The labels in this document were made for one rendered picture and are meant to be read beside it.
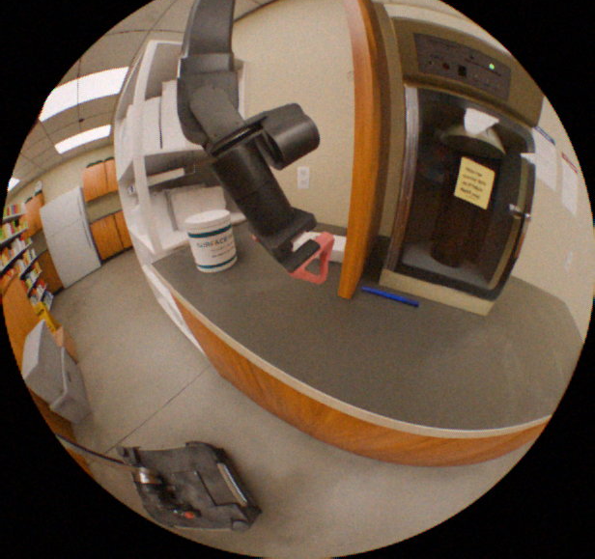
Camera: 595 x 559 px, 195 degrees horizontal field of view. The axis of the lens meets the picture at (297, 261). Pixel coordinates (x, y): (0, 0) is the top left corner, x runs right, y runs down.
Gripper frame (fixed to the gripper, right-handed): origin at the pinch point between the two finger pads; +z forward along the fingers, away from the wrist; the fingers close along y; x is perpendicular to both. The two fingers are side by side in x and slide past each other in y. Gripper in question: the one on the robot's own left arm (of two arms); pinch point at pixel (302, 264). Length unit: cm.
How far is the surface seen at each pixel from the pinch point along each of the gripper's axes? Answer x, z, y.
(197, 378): 98, 65, 51
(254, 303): 11.9, 5.6, 6.6
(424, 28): -34.1, -31.4, -12.9
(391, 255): -16.9, 11.4, -4.9
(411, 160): -27.0, -6.0, -5.4
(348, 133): -58, -5, 38
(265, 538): 106, 60, -70
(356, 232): -10.9, 1.1, -2.1
